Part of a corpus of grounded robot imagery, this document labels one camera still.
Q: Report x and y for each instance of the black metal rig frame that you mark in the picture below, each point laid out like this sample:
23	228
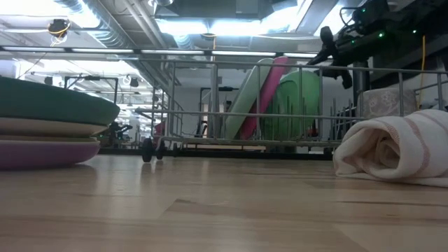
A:
245	154

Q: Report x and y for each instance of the spiral silver ventilation duct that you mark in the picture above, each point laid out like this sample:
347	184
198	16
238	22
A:
105	35

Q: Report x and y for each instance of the pale sage green plate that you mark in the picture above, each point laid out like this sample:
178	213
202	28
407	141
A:
245	101

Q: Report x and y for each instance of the white striped towel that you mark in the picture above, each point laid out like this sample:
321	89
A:
402	150

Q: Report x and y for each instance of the teal plate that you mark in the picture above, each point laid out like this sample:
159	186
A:
49	103

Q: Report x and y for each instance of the background black rig frame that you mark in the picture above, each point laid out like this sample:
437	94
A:
91	77

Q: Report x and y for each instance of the light green plate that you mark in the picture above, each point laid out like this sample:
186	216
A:
297	94

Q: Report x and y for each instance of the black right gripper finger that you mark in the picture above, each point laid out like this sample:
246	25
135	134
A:
343	78
327	38

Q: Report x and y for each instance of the background black robot arm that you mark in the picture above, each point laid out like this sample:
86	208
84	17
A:
119	131

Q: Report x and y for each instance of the long ceiling strip light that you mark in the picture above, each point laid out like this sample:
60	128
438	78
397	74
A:
105	50

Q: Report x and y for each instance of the black overhead camera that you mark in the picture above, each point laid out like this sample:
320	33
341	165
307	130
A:
57	26

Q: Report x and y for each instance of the beige plate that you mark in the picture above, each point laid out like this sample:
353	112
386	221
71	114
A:
42	127

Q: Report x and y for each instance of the grey plate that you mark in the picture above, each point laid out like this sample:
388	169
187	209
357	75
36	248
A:
214	101

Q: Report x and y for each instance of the light wooden desk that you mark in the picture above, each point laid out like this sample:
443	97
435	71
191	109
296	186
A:
227	147

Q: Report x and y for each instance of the purple plate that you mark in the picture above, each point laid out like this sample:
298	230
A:
42	154

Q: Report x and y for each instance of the pink plate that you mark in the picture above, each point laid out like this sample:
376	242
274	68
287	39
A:
267	94

